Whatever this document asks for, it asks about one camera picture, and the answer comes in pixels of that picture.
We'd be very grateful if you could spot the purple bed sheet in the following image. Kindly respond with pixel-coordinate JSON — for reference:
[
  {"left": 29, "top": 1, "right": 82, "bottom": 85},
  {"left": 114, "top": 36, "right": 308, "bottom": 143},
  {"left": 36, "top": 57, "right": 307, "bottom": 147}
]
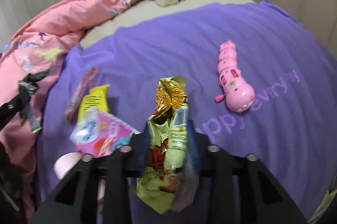
[{"left": 37, "top": 1, "right": 336, "bottom": 218}]

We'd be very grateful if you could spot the red striped candy wrapper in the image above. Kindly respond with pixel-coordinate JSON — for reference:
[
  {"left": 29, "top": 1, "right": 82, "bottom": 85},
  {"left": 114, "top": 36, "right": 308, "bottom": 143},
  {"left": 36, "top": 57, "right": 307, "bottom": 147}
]
[{"left": 64, "top": 66, "right": 100, "bottom": 122}]

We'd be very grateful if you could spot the pink caterpillar toy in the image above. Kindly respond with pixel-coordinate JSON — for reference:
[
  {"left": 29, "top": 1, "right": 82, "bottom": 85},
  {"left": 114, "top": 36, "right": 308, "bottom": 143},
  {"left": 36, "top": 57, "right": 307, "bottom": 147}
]
[{"left": 215, "top": 40, "right": 255, "bottom": 113}]

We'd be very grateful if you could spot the pink patterned duvet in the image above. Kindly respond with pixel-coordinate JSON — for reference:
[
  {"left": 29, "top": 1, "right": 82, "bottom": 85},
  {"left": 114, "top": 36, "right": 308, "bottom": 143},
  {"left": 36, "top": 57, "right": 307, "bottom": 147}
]
[{"left": 1, "top": 0, "right": 140, "bottom": 218}]

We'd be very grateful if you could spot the yellow pink snack packet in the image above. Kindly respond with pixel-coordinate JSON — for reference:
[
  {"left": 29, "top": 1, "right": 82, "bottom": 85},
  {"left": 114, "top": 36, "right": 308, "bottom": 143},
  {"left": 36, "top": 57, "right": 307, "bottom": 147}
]
[{"left": 78, "top": 84, "right": 110, "bottom": 121}]

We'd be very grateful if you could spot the yellow snack wrapper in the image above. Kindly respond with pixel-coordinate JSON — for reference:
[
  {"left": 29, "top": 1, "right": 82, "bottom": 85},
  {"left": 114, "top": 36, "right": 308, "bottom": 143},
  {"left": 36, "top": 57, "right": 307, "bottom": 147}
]
[{"left": 136, "top": 76, "right": 199, "bottom": 214}]

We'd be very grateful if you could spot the pink cylindrical cup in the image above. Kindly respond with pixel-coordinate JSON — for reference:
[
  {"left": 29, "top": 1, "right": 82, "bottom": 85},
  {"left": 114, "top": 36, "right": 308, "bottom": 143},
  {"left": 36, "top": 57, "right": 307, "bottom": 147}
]
[{"left": 54, "top": 152, "right": 82, "bottom": 180}]

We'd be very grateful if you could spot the pink cartoon packet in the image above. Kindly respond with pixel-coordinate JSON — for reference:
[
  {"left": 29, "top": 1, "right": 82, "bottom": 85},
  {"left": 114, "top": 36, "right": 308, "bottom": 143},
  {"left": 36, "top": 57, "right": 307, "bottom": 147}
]
[{"left": 70, "top": 107, "right": 140, "bottom": 158}]

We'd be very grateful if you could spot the yellow-green trash bag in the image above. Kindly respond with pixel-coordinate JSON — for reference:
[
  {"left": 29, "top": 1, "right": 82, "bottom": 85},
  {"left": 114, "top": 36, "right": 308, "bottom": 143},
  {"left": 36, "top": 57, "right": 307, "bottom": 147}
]
[{"left": 308, "top": 187, "right": 336, "bottom": 224}]

